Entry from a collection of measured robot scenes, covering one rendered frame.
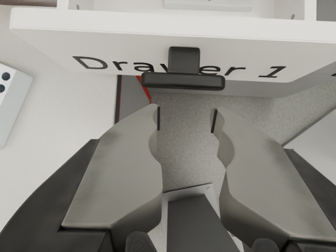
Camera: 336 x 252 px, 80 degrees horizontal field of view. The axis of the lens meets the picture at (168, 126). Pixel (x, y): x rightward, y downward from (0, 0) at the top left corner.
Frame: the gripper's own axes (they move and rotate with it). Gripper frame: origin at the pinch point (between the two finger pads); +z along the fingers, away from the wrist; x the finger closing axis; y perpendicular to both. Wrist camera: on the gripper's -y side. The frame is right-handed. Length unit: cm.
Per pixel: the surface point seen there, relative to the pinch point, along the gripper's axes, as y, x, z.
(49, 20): -3.8, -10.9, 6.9
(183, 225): 64, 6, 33
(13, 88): 6.2, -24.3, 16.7
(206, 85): 0.5, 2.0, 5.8
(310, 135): 51, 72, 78
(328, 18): -3.9, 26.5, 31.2
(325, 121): 45, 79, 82
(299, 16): -4.7, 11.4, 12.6
